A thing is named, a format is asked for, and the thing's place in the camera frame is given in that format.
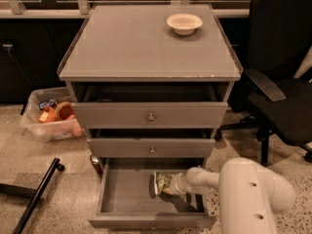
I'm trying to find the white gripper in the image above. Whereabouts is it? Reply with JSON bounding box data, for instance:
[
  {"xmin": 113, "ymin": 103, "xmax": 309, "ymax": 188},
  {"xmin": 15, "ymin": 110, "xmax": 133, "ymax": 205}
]
[{"xmin": 169, "ymin": 173, "xmax": 188, "ymax": 195}]

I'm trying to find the green jalapeno chip bag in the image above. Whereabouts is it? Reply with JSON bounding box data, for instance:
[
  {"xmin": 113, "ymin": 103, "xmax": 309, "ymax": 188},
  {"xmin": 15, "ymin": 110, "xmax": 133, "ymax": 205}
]
[{"xmin": 153, "ymin": 172, "xmax": 186, "ymax": 201}]

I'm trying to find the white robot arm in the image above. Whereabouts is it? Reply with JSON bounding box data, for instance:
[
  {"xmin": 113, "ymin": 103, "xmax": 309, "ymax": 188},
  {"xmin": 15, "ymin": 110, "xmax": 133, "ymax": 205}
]
[{"xmin": 170, "ymin": 157, "xmax": 296, "ymax": 234}]

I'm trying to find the grey bottom drawer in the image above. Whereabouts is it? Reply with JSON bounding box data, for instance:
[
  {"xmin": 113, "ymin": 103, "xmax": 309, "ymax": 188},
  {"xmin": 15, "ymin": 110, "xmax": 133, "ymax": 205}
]
[{"xmin": 90, "ymin": 158, "xmax": 215, "ymax": 229}]

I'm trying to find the grey drawer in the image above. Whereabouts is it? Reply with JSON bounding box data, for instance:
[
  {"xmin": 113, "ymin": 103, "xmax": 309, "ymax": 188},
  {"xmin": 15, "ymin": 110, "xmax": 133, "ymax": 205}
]
[
  {"xmin": 90, "ymin": 158, "xmax": 215, "ymax": 229},
  {"xmin": 72, "ymin": 84, "xmax": 227, "ymax": 129},
  {"xmin": 87, "ymin": 129, "xmax": 215, "ymax": 158}
]

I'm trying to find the grey middle drawer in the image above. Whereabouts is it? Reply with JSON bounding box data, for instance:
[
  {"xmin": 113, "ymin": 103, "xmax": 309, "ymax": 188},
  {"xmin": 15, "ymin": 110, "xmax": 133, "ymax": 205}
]
[{"xmin": 87, "ymin": 129, "xmax": 215, "ymax": 158}]

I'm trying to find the grey drawer cabinet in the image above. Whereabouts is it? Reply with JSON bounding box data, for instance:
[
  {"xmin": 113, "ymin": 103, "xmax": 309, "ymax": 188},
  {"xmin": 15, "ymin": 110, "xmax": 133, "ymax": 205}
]
[{"xmin": 57, "ymin": 4, "xmax": 244, "ymax": 168}]

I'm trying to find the grey top drawer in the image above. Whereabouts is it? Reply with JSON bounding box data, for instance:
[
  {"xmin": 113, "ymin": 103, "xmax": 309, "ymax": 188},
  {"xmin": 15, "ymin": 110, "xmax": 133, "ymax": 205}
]
[{"xmin": 72, "ymin": 84, "xmax": 227, "ymax": 129}]

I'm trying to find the dark red cabinet caster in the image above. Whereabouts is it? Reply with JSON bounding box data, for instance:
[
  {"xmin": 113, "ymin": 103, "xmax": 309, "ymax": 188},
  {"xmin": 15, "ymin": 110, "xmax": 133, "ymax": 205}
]
[{"xmin": 90, "ymin": 155, "xmax": 102, "ymax": 176}]

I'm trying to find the black metal stand leg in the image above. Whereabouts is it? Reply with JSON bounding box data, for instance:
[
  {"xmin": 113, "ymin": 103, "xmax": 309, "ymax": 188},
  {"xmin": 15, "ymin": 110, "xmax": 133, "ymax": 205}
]
[{"xmin": 0, "ymin": 158, "xmax": 65, "ymax": 234}]

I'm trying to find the black office chair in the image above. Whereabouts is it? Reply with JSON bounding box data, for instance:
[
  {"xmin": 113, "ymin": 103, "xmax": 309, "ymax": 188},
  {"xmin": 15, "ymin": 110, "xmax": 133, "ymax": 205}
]
[{"xmin": 229, "ymin": 0, "xmax": 312, "ymax": 165}]

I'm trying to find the orange cup in bin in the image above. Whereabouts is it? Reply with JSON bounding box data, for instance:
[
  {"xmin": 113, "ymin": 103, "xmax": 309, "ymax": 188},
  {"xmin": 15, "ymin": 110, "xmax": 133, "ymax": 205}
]
[{"xmin": 56, "ymin": 101, "xmax": 73, "ymax": 120}]

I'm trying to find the clear plastic storage bin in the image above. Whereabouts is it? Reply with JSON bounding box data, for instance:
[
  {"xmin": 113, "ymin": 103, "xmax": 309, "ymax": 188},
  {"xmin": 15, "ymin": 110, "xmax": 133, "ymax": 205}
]
[{"xmin": 20, "ymin": 88, "xmax": 85, "ymax": 141}]

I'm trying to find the white paper bowl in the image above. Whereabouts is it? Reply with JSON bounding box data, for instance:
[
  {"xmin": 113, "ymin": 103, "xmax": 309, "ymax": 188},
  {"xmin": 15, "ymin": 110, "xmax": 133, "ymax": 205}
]
[{"xmin": 167, "ymin": 14, "xmax": 203, "ymax": 36}]

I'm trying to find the grey window railing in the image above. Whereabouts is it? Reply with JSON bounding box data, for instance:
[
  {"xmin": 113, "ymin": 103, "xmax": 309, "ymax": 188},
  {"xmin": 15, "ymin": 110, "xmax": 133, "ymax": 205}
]
[{"xmin": 0, "ymin": 0, "xmax": 251, "ymax": 20}]

